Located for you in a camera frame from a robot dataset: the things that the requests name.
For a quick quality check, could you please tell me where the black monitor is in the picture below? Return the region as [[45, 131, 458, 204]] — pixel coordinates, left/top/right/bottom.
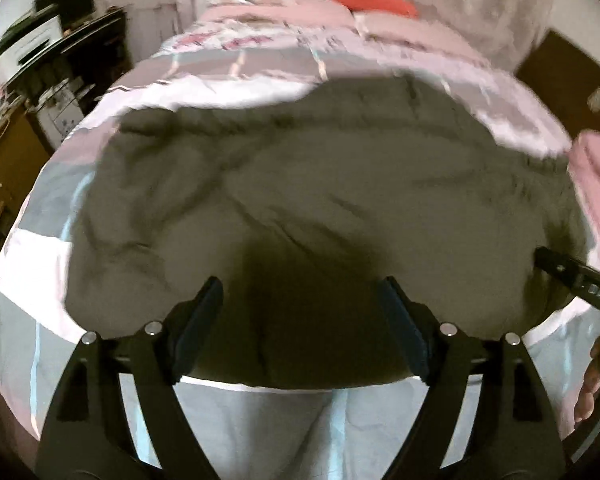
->
[[34, 0, 95, 30]]

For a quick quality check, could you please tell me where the olive green puffer jacket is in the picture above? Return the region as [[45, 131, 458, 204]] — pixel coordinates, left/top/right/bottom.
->
[[65, 76, 588, 389]]

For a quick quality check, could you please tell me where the dark brown wooden nightstand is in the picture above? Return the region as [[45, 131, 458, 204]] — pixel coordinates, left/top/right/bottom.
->
[[516, 30, 600, 138]]

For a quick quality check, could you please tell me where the dark wooden desk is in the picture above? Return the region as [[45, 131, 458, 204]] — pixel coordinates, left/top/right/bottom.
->
[[0, 8, 132, 214]]

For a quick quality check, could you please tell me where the pink bed pillow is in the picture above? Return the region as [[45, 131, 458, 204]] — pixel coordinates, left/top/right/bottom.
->
[[199, 0, 488, 63]]

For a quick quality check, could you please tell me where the person's right hand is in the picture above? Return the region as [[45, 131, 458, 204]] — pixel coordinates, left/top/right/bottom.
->
[[573, 336, 600, 426]]

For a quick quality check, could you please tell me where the grey white patchwork bedspread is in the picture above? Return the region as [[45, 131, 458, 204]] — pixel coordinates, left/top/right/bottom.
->
[[0, 20, 600, 479]]

